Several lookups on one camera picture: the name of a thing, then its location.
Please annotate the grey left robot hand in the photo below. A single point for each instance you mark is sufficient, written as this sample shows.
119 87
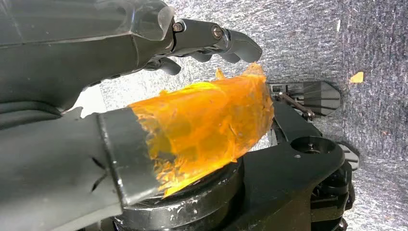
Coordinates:
63 47

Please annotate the orange tape wrap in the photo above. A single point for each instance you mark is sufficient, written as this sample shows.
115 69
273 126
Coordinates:
204 118

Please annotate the black robot leg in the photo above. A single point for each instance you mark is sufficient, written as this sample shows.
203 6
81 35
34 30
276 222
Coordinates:
274 191

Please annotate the grey ribbed robot foot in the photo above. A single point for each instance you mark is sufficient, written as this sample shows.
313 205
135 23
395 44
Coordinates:
318 98
350 157

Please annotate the white paper scrap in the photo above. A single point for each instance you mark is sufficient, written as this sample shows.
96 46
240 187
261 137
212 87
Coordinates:
338 25

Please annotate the yellow paper scrap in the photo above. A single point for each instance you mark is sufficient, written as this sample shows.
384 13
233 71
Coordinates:
357 77

